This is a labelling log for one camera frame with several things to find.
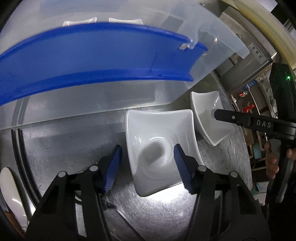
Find large white square dish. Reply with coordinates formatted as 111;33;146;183
125;109;203;197

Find black chopstick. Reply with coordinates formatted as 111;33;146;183
18;128;41;207
11;128;35;208

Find small white square dish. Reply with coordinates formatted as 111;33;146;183
190;91;235;147

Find blue bin lid rim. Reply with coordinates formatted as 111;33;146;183
1;22;207;104

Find white plastic rice paddle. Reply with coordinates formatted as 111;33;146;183
1;167;28;232

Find stainless steel cabinet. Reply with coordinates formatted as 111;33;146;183
216;7;280;95

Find white dish inside bin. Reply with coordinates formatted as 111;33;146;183
62;17;97;27
108;18;144;25

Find translucent plastic storage bin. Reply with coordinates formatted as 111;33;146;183
1;1;249;130

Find person's right hand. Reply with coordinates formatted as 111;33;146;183
264;141;295;181

